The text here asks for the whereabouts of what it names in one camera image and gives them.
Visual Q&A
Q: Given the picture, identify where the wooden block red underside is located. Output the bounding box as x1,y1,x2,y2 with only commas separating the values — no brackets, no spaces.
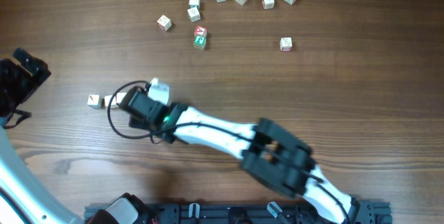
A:
157,15,172,31

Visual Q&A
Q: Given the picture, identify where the right camera cable black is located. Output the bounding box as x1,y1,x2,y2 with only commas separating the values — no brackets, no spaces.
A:
106,80,351,224

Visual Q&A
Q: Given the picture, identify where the wooden block hammer picture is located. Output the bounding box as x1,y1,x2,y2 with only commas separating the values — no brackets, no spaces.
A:
87,94,103,108

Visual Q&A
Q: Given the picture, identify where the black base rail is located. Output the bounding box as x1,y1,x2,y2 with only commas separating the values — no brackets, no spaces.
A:
135,200,393,224

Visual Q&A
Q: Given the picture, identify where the green letter wooden block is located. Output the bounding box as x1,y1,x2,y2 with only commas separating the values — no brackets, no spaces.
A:
194,35,207,50

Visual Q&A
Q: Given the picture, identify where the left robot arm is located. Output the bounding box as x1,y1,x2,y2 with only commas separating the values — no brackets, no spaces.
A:
1,48,156,223

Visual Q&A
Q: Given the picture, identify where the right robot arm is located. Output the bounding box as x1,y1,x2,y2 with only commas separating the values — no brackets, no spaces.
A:
117,85,360,223

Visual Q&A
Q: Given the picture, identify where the wooden block red base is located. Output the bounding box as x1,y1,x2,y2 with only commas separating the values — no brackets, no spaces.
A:
280,37,293,51

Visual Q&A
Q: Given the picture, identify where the wooden block blue edge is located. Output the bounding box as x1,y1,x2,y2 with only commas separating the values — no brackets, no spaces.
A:
189,0,200,10

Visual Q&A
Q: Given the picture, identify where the plain wooden block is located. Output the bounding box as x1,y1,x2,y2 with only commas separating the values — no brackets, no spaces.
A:
115,92,126,104
187,7,200,22
103,95,118,109

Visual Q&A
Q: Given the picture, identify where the wooden block red side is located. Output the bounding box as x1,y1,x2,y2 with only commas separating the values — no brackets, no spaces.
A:
262,0,275,10

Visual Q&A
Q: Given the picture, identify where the red letter wooden block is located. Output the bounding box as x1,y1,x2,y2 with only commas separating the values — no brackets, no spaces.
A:
194,26,207,37

